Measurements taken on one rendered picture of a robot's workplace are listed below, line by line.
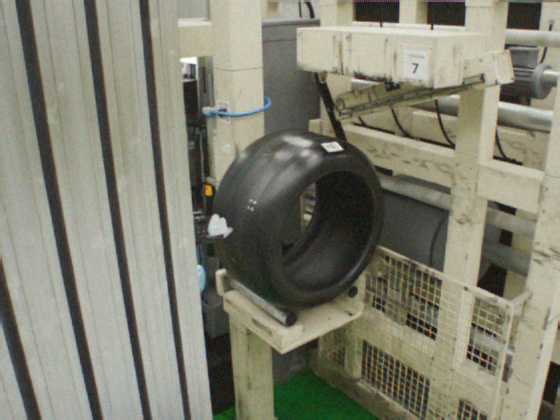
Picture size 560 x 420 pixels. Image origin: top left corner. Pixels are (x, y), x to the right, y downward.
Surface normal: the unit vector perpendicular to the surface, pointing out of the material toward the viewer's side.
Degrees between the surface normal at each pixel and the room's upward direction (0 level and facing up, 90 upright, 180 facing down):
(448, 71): 90
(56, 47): 90
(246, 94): 90
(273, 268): 92
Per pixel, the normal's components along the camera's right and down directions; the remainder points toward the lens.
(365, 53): -0.79, 0.24
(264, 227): -0.15, 0.14
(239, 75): 0.61, 0.28
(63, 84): 0.86, 0.17
